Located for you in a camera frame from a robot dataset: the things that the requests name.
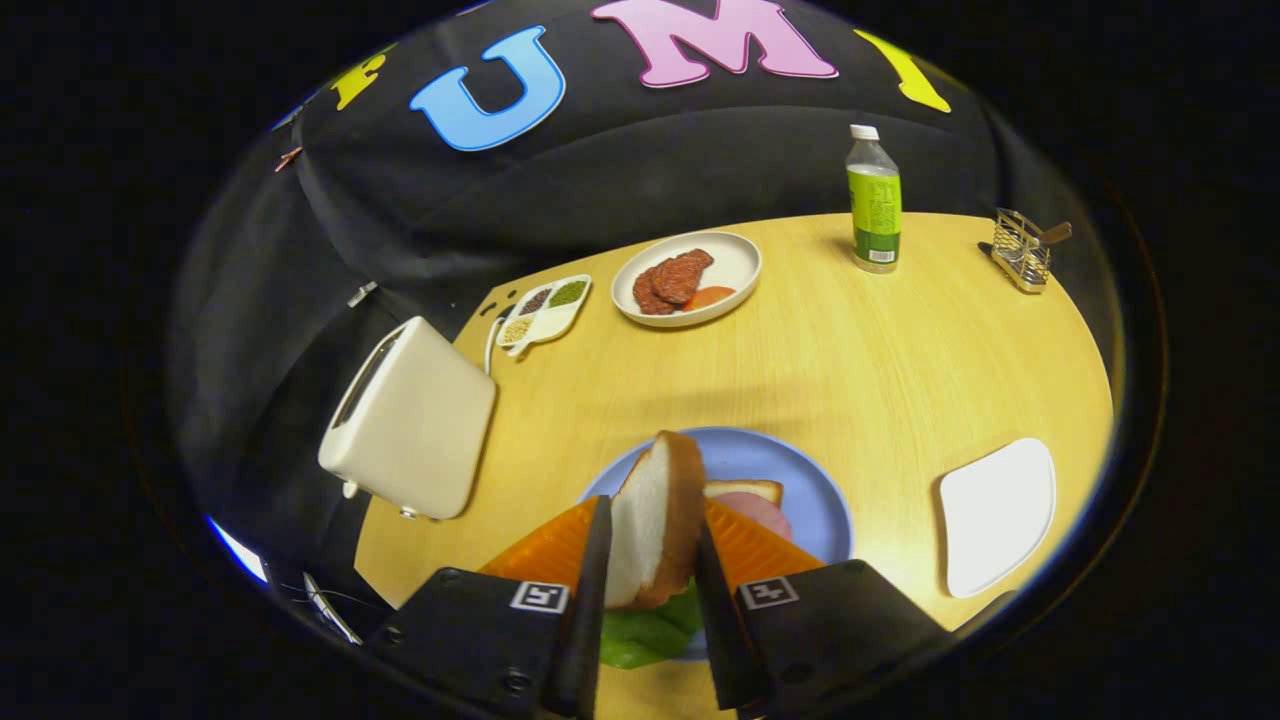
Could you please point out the white curved frame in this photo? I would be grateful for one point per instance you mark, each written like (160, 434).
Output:
(330, 605)

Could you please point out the white round plate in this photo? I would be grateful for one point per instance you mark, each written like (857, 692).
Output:
(735, 265)

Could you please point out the green lettuce leaf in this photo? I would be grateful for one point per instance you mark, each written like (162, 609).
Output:
(640, 635)

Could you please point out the white toaster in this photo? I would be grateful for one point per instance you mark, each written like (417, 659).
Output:
(420, 420)

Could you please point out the white cloth clip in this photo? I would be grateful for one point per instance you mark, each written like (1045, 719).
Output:
(361, 293)

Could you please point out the green label plastic bottle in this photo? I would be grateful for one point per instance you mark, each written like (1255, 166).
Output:
(875, 215)

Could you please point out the white divided seasoning tray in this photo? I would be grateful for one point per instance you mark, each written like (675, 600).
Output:
(555, 318)

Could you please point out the white square plate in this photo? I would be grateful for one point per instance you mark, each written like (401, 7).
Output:
(1000, 515)

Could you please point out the blue round plate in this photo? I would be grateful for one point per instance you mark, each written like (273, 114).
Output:
(790, 470)

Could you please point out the white bread slice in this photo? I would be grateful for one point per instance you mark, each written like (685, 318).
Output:
(650, 520)

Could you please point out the red cloth clip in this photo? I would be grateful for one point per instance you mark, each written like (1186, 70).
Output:
(288, 157)

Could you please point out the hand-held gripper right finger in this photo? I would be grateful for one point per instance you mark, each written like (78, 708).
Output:
(722, 630)

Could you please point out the brown meat slice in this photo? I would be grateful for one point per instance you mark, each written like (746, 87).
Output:
(645, 295)
(682, 275)

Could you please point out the pink ham slice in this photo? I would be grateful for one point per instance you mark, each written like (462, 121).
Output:
(760, 512)

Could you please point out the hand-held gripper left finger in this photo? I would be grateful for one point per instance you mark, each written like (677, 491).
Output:
(590, 610)

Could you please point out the black backdrop cloth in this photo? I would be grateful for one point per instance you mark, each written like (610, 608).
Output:
(650, 170)

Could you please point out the orange tomato slice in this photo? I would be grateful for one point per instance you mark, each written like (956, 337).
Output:
(710, 298)

